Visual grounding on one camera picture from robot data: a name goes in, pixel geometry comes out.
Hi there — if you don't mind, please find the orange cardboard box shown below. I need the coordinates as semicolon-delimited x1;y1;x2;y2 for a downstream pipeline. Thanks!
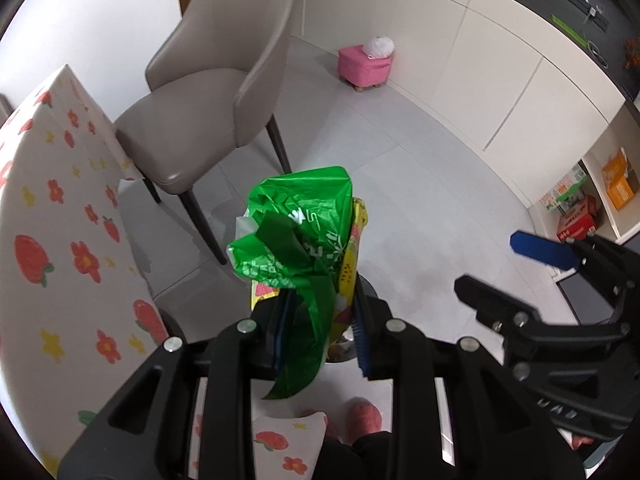
601;148;639;211

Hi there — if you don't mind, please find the green plastic bag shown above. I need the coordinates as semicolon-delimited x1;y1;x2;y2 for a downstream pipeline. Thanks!
227;166;357;401

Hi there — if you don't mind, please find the person's leg in black pants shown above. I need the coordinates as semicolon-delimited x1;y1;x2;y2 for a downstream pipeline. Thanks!
317;430;397;480

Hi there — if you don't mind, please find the yellow snack wrapper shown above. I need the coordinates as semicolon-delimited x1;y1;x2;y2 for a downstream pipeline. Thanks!
250;197;370;351

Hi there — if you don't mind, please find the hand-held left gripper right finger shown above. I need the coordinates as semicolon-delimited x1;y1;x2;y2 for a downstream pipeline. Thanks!
352;282;586;480

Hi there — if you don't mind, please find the beige chair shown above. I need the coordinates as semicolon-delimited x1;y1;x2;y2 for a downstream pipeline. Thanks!
115;0;307;267

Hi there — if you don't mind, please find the white fluffy toy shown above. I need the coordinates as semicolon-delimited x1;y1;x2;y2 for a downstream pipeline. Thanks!
362;35;397;60

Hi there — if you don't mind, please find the red cardboard box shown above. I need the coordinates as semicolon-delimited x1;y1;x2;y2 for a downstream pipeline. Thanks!
556;195;602;244

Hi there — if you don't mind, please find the white cabinet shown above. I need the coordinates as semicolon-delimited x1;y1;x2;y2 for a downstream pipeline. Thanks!
300;0;628;211

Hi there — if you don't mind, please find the pink slipper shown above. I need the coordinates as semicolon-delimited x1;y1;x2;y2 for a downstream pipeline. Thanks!
342;397;386;446
301;409;342;442

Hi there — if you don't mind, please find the green white cardboard box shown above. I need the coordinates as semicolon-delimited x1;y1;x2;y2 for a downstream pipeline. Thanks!
539;162;589;213

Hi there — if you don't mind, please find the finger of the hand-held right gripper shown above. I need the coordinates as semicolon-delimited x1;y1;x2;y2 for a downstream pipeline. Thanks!
453;274;543;333
509;231;598;273

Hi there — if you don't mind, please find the pink stool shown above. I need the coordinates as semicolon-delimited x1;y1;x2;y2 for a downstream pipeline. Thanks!
337;45;394;95

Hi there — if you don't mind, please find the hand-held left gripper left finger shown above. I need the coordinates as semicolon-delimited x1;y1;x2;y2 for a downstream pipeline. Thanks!
57;300;296;480

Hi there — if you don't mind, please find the floral tablecloth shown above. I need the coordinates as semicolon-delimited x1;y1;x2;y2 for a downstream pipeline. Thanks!
0;65;328;480

